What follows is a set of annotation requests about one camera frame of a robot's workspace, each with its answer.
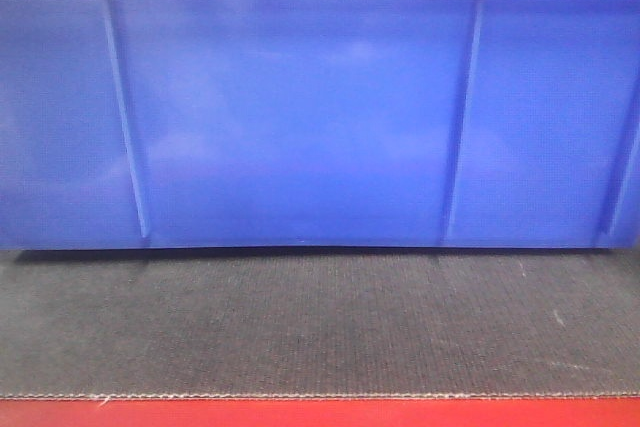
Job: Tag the large blue plastic bin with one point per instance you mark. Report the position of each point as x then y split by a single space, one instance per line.
129 124

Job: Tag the red conveyor edge frame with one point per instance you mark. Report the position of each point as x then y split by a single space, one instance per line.
387 412

